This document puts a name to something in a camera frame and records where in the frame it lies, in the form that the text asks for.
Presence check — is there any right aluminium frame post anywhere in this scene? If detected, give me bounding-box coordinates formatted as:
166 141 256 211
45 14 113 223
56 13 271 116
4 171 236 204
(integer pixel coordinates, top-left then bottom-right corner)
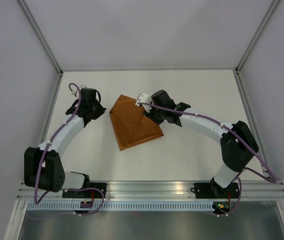
234 0 282 75

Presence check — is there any white slotted cable duct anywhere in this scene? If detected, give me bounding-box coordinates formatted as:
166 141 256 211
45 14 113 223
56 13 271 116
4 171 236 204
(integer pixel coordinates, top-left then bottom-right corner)
27 200 214 212

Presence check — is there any aluminium frame post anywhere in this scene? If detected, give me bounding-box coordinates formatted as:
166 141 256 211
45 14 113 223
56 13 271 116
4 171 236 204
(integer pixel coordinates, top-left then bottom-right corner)
16 0 63 76
234 0 282 75

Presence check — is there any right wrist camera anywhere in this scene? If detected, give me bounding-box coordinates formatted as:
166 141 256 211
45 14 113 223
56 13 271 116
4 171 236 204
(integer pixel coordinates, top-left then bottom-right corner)
135 93 152 113

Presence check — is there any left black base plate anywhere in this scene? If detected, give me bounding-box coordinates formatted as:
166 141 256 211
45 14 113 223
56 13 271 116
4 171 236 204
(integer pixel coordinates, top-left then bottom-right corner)
62 182 107 200

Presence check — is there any brown cloth napkin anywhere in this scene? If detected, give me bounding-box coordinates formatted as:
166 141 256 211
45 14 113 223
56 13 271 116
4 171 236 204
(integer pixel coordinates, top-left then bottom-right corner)
109 95 164 151

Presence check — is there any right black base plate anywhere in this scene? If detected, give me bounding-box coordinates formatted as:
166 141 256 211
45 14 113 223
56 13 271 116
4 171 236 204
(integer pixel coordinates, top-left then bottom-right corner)
190 182 240 199

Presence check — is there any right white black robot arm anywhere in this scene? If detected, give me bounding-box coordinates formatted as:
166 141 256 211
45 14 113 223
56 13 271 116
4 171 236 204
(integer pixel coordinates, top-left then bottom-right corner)
135 90 259 199

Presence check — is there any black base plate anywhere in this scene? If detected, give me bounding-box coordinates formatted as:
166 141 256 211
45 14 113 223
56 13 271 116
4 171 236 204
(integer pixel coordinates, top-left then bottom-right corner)
62 182 107 200
190 182 240 199

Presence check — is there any aluminium front rail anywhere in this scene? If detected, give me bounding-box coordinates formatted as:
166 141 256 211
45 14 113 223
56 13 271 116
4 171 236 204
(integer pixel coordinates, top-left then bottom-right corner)
16 180 284 201

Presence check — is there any left aluminium frame post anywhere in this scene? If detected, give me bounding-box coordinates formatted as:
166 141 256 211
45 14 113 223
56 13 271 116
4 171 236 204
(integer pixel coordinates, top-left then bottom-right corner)
16 0 63 76

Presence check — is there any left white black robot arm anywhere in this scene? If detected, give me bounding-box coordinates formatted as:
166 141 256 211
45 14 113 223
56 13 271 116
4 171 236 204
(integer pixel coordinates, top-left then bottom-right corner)
24 87 106 198

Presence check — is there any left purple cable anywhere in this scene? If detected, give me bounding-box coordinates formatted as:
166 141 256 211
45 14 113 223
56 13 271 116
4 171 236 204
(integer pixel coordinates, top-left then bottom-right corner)
25 83 108 221

